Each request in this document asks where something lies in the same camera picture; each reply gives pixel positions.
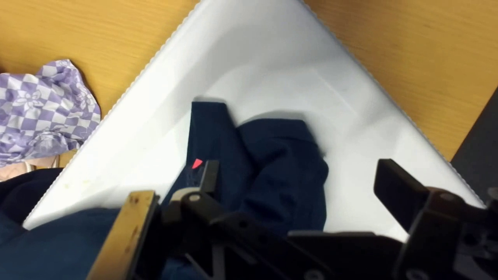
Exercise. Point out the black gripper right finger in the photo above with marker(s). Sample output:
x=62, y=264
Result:
x=414, y=207

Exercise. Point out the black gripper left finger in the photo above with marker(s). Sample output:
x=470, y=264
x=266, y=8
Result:
x=129, y=233

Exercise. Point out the purple checkered clothing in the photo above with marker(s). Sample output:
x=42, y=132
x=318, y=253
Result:
x=41, y=109

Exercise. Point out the dark blue clothing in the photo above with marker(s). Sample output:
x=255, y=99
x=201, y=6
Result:
x=269, y=155

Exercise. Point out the white plastic container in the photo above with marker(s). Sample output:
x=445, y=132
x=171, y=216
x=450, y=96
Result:
x=258, y=56

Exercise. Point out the cream white cloth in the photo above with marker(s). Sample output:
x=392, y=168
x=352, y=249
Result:
x=20, y=169

